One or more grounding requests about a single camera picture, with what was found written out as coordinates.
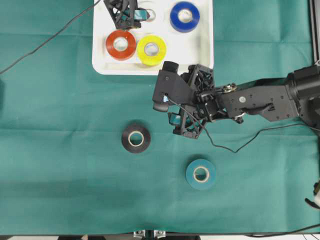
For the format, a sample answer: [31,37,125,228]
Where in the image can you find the metal bracket right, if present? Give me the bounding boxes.
[153,230,166,239]

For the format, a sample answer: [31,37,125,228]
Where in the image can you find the teal green tape roll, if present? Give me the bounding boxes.
[185,159,216,191]

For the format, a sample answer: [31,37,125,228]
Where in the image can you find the white connector at edge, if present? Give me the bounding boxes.
[304,181,320,210]

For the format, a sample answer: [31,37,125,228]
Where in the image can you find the black right camera cable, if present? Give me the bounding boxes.
[167,97,320,154]

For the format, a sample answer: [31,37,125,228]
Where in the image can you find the black tape roll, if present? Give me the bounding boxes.
[121,123,151,154]

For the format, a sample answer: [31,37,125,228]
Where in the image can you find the metal bracket left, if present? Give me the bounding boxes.
[133,230,146,239]

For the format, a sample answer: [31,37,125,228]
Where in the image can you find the yellow tape roll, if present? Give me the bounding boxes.
[136,35,167,66]

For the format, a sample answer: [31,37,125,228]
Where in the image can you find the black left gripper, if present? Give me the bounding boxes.
[103,0,150,30]

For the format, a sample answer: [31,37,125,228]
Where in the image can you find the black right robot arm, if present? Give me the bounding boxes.
[165,64,320,139]

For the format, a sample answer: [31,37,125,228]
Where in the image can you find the red tape roll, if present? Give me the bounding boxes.
[105,30,137,61]

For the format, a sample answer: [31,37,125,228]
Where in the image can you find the white plastic tray case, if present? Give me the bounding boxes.
[92,0,214,75]

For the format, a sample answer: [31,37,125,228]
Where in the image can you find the aluminium frame rail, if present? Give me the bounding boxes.
[308,0,320,65]

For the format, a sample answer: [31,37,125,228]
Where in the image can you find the white tape roll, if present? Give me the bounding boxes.
[141,8,157,22]

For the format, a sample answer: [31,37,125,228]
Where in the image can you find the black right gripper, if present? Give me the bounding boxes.
[167,64,229,139]

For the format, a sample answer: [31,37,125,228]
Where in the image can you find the metal bracket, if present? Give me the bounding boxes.
[133,230,146,239]
[153,230,166,239]

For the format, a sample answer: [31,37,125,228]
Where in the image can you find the green table cloth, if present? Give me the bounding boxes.
[0,0,320,236]

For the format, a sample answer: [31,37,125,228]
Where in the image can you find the blue tape roll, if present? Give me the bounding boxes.
[169,1,200,33]

